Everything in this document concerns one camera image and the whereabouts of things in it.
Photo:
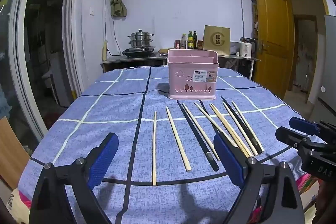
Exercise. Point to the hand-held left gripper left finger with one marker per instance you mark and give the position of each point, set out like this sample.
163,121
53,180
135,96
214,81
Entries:
103,161

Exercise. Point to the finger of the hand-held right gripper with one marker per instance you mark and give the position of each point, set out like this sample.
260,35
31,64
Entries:
291,137
304,125

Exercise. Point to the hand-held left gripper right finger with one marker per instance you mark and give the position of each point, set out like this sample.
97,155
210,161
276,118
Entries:
228,158

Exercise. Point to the black chopstick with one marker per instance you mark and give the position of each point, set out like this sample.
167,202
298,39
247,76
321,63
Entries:
207,115
197,137
241,124

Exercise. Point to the row of wooden chopsticks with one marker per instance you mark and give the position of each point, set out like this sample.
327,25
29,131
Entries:
154,148

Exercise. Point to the pink plastic basket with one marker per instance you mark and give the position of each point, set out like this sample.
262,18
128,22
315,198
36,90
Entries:
183,77

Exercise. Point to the colourful striped bag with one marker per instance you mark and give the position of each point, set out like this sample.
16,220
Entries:
305,183

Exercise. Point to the blue checked tablecloth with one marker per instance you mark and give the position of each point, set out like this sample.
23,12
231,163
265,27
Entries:
105,98

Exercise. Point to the brown wooden board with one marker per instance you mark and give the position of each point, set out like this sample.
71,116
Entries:
11,150

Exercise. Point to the white electric kettle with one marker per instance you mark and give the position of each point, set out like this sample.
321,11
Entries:
246,48

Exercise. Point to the yellow wooden door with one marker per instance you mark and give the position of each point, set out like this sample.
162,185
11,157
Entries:
273,29

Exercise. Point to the steel counter table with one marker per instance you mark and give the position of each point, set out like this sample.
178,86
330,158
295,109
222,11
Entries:
147,60

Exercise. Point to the black gas stove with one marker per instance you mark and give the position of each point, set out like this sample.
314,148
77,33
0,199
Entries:
139,52

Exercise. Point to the small brown jar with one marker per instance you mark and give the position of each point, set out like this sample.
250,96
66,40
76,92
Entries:
200,44

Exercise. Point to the gold square box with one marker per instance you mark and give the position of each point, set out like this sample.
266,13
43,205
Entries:
216,40

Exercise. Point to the dark sauce bottle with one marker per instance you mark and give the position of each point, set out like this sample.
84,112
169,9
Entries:
195,40

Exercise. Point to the yellow label green bottle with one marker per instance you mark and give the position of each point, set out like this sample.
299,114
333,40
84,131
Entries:
190,41

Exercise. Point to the red lid jar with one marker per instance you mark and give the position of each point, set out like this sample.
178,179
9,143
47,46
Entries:
177,44

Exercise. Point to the steel steamer pot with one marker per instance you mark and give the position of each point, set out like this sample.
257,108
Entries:
141,39

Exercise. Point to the white wall switch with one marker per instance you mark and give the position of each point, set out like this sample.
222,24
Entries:
92,11

